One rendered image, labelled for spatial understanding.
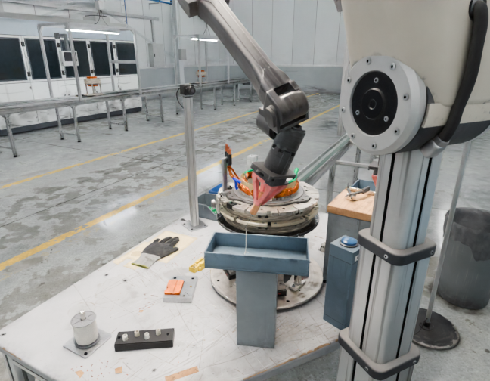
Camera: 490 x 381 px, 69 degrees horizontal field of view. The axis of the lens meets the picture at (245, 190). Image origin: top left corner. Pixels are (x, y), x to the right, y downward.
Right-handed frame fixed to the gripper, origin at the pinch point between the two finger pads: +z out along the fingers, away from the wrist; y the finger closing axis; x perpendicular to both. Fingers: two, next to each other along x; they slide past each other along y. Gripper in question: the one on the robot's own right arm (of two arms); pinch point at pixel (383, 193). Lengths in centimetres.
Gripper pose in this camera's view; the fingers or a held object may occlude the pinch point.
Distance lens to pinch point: 120.1
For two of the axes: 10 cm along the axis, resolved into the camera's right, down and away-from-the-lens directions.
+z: 0.0, 9.3, 3.6
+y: -8.6, -1.8, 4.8
